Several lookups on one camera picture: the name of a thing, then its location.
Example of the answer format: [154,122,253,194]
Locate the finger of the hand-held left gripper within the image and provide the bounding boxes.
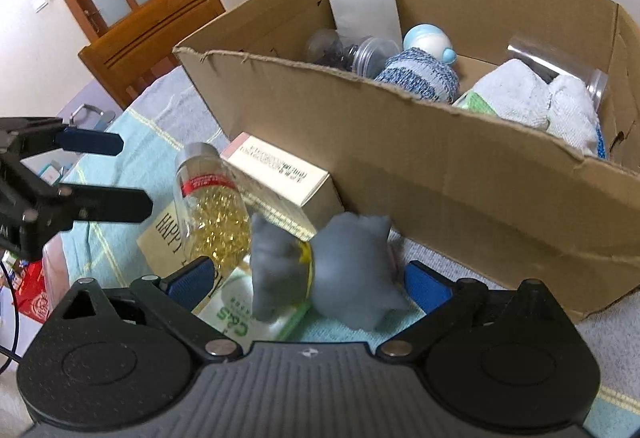
[0,117,125,158]
[20,183,154,239]

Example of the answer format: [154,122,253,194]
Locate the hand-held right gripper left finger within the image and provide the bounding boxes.
[45,255,241,361]

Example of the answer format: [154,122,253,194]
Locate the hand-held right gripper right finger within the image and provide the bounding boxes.
[377,260,576,361]

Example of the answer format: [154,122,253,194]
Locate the grey toy figure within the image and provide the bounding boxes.
[247,212,412,331]

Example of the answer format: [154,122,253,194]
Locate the cardboard box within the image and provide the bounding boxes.
[172,0,640,324]

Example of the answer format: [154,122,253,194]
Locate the clear jar of black clips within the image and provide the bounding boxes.
[305,29,401,79]

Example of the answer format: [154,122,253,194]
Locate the white plastic bottle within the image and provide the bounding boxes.
[327,0,403,51]

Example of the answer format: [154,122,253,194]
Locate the teal grey checked tablecloth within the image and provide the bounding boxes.
[55,65,640,419]

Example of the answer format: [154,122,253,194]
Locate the cream greeting card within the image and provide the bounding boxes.
[136,195,318,306]

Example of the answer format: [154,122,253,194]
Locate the green tissue packet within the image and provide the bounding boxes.
[197,265,313,349]

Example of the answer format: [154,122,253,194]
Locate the clear jar of yellow capsules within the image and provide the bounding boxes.
[173,142,251,269]

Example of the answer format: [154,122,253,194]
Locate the red packaging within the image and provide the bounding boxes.
[12,258,56,321]

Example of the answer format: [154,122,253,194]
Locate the wooden chair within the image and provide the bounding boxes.
[77,0,226,111]

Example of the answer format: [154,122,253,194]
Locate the cream carton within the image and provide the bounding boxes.
[220,132,346,224]

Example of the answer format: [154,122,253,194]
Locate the blue white sock bundle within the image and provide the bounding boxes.
[374,47,461,103]

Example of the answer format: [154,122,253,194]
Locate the blue white toy figure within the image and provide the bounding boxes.
[402,24,458,65]

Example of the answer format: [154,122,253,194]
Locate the clear plastic cup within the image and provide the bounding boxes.
[506,34,610,106]

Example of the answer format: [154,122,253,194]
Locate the black cable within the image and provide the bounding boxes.
[0,263,26,374]

